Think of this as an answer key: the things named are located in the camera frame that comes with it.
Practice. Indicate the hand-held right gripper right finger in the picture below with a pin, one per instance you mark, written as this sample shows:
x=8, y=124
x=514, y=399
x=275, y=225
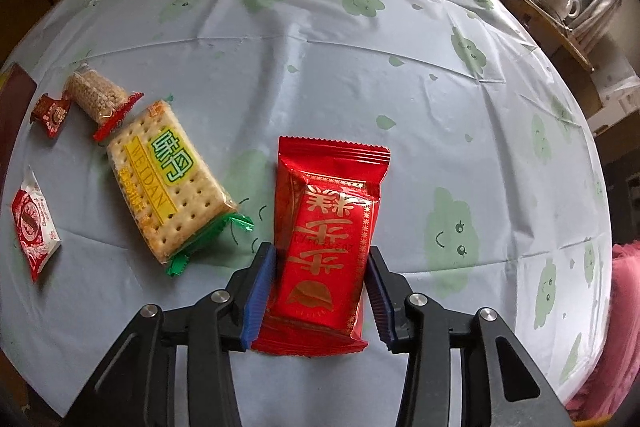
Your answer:
x=382, y=312

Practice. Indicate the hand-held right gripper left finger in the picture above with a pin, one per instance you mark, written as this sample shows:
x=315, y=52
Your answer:
x=257, y=302

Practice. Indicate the large red gold-print packet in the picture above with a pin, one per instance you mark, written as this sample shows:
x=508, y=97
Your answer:
x=325, y=232

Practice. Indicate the cracker packet green ends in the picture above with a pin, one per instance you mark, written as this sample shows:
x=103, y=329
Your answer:
x=160, y=177

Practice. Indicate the grain bar red ends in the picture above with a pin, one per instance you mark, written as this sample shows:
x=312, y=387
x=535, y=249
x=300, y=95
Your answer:
x=95, y=94

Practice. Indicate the red and white packet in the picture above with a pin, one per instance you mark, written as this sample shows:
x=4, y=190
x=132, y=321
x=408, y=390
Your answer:
x=35, y=222

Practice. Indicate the pink cloth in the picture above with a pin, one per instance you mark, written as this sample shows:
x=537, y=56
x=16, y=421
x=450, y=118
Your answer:
x=620, y=332

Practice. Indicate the white cloud print tablecloth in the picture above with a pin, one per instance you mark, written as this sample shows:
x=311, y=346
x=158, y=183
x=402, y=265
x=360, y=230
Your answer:
x=350, y=57

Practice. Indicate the small dark red packet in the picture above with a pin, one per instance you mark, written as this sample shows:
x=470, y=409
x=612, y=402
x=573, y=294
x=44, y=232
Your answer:
x=50, y=114

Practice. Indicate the white printed box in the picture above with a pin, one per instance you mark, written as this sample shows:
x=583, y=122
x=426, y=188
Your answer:
x=615, y=97

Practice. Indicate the wooden side table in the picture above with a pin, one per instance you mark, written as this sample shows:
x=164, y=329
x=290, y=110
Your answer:
x=550, y=37

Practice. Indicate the patterned window curtain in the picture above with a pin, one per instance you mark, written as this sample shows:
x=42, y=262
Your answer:
x=602, y=7

